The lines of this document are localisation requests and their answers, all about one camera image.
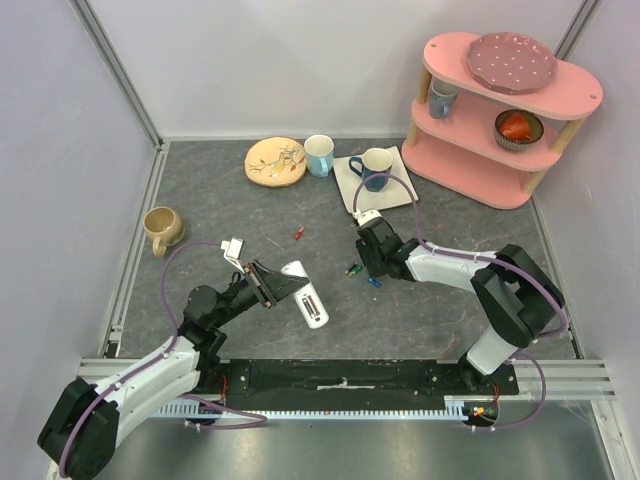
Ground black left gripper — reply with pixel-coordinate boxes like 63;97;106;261
212;259;309;327

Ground white remote control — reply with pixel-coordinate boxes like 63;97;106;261
287;260;329;329

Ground black battery with orange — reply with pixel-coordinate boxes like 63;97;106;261
303;296;320;317

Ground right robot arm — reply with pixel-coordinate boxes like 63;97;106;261
353;210;567;394

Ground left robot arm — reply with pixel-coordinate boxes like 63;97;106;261
37;261;311;479

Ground blue battery lower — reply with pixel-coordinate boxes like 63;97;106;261
365;277;381;288

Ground white square plate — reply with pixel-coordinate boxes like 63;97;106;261
332;145;420;215

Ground dark blue mug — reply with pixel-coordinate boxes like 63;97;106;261
348;148;393;193

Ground beige floral plate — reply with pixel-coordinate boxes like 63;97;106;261
244;137;307;188

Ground light blue mug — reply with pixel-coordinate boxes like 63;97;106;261
304;134;334;178

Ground beige mug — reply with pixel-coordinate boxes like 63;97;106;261
143;206;185;257

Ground pink three-tier shelf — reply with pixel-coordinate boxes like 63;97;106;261
402;32;603;209

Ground blue grey mug on shelf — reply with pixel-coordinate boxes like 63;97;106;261
428;79;459;119

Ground red cup in bowl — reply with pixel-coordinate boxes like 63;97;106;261
499;112;532;142

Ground dark patterned bowl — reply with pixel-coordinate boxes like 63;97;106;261
494;109;544;152

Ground purple dotted plate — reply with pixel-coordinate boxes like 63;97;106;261
466;32;557;95

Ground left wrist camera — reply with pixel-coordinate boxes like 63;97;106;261
220;237;246;274

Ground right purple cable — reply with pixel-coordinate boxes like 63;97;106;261
352;174;570;434

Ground purple cable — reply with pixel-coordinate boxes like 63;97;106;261
352;174;570;434
58;240;269;479

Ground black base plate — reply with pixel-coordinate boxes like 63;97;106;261
194;359;519;397

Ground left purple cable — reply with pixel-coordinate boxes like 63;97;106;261
58;240;269;479

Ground slotted cable duct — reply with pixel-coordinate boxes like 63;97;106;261
151;397;498;423

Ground aluminium frame rail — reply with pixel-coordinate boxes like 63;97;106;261
69;0;164;150

